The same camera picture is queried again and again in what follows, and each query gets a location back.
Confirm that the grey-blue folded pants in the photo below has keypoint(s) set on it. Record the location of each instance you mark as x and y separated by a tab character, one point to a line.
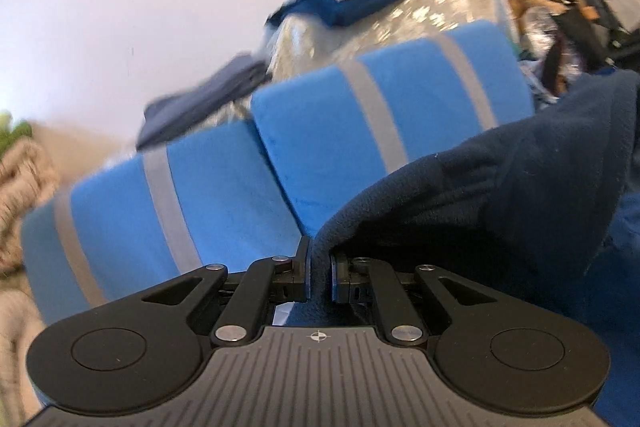
200	107

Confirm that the beige knitted blanket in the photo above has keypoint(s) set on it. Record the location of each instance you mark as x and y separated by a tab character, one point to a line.
25	197

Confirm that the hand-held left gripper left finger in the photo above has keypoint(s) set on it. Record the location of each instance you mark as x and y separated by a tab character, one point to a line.
301	269

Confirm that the green plush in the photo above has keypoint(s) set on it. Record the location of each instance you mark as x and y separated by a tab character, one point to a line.
12	132

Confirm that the white quilted bedspread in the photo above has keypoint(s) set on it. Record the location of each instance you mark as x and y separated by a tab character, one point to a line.
15	347

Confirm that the navy fleece garment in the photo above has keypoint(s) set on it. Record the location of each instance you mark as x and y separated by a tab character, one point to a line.
500	187

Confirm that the blue grey-striped cushion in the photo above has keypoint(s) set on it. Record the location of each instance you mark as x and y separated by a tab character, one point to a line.
320	127
210	197

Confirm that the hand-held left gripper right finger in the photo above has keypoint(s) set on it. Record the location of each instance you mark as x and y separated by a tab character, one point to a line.
334	279

